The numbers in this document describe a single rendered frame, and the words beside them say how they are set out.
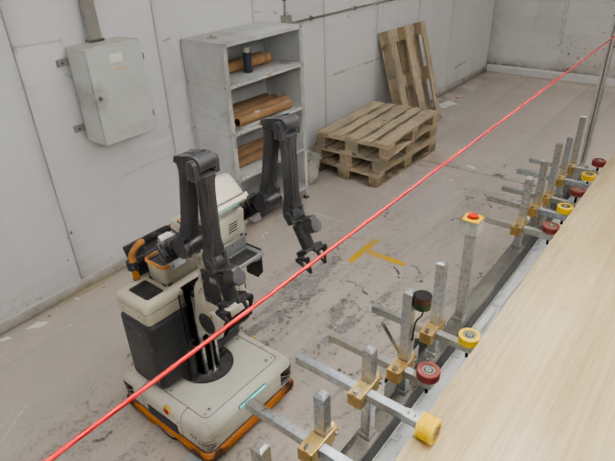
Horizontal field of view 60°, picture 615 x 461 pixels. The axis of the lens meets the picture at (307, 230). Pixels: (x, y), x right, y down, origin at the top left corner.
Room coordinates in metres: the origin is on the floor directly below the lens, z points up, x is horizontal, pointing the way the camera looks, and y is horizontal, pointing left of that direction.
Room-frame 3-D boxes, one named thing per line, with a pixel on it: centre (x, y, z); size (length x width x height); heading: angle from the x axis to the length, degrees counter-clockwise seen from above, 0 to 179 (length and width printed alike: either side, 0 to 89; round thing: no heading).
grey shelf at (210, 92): (4.31, 0.43, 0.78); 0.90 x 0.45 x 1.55; 141
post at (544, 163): (2.60, -1.28, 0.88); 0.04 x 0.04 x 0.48; 51
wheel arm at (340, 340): (1.46, -0.24, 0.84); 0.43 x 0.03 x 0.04; 51
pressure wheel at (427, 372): (1.33, -0.40, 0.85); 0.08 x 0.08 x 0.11
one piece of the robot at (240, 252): (1.88, 0.33, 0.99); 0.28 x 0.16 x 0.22; 141
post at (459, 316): (1.83, -0.66, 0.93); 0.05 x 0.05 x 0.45; 51
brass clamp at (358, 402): (1.22, -0.17, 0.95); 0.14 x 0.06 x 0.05; 141
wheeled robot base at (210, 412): (2.06, 0.55, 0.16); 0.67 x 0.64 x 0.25; 51
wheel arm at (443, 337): (1.63, -0.43, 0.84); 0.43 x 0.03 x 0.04; 51
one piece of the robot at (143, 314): (2.12, 0.63, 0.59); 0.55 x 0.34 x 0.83; 141
